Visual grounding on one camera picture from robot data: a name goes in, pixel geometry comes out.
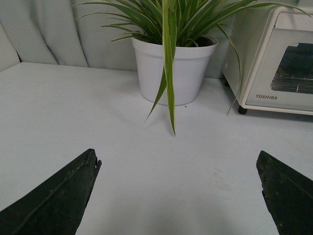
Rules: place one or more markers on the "green spider plant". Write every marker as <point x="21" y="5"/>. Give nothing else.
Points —
<point x="173" y="24"/>

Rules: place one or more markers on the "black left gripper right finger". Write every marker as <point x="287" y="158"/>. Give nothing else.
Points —
<point x="288" y="196"/>

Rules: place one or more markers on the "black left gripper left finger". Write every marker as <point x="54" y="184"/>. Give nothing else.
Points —
<point x="57" y="205"/>

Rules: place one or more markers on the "white plastic flower pot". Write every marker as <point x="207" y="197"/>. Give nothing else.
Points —
<point x="189" y="67"/>

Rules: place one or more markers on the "white Toshiba toaster oven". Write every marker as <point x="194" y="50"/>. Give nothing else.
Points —
<point x="242" y="55"/>

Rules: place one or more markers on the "metal oven rack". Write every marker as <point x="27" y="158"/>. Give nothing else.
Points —
<point x="292" y="85"/>

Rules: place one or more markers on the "glass oven door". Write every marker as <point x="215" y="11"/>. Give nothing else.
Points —
<point x="286" y="51"/>

